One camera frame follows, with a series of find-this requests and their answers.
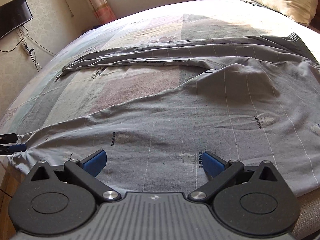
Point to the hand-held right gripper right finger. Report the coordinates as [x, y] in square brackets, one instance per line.
[212, 163]

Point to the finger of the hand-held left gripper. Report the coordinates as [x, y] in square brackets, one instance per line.
[7, 137]
[16, 148]

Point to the grey pants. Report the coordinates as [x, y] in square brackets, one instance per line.
[200, 105]

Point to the black wall television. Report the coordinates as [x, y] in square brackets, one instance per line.
[12, 17]

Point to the bed with patchwork sheet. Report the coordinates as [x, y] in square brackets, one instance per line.
[125, 30]

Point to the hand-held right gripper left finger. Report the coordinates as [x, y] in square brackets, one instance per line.
[96, 162]

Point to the white power strip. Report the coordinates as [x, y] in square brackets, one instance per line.
[25, 48]

